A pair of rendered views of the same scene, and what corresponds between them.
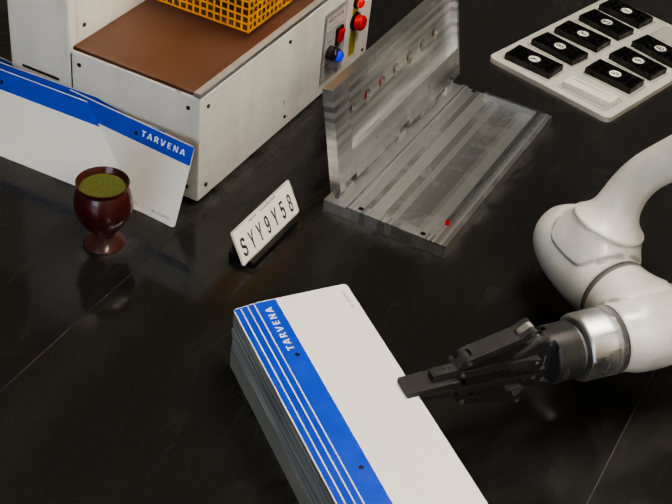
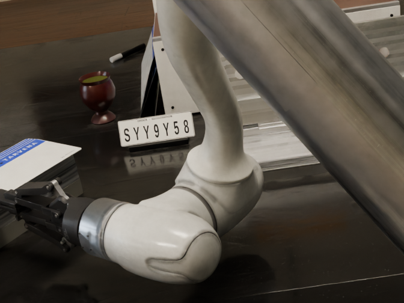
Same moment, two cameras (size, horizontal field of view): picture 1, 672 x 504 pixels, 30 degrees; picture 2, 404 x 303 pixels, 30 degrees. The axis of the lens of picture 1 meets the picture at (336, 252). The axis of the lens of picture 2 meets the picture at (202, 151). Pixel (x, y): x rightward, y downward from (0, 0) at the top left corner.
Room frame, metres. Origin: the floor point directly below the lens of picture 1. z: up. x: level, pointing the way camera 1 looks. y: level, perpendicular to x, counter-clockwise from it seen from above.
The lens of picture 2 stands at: (0.96, -1.30, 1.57)
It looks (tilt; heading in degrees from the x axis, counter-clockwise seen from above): 25 degrees down; 67
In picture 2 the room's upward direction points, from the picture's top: 9 degrees counter-clockwise
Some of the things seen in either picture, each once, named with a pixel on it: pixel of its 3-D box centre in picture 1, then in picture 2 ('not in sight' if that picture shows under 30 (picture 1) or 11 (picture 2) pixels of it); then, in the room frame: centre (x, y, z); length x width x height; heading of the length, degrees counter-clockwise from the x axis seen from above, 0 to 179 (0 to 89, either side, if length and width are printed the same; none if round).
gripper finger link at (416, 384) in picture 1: (428, 381); (8, 198); (1.09, -0.13, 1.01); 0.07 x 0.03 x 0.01; 118
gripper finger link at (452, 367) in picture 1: (450, 366); (15, 191); (1.10, -0.15, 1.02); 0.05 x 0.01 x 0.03; 118
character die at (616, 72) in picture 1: (614, 76); not in sight; (2.03, -0.47, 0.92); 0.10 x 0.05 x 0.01; 52
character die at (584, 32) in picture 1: (582, 36); not in sight; (2.17, -0.42, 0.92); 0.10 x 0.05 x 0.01; 52
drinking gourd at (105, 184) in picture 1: (103, 213); (98, 98); (1.40, 0.33, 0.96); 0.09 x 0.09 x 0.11
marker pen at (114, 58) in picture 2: not in sight; (127, 52); (1.64, 0.76, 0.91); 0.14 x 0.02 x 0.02; 23
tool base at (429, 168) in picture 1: (444, 156); (326, 139); (1.70, -0.16, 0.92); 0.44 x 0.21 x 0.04; 155
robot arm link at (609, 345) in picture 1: (588, 344); (109, 228); (1.19, -0.33, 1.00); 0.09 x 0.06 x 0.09; 28
